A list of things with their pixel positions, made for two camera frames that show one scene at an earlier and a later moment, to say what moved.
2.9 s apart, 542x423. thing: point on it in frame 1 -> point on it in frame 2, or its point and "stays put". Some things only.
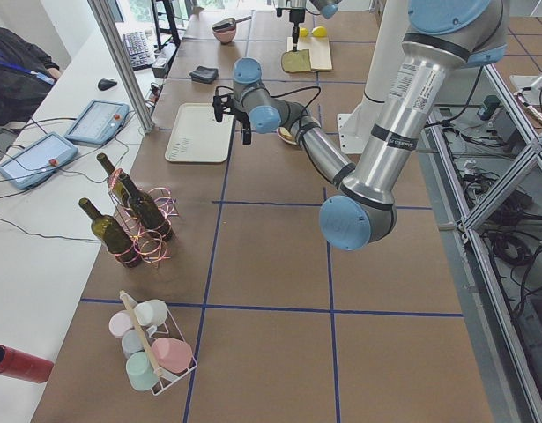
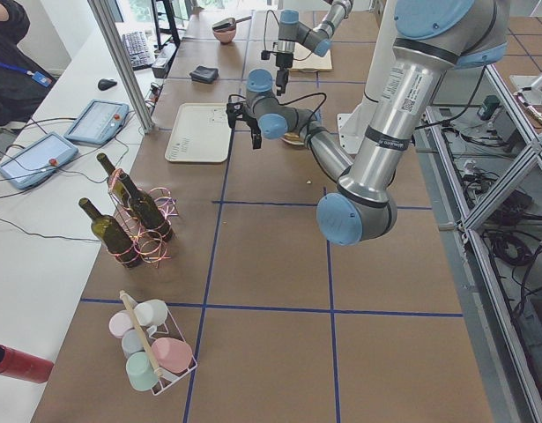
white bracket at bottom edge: (389, 33) stays put
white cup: (151, 314) stays put
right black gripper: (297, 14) -> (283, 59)
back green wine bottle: (115, 181) stays put
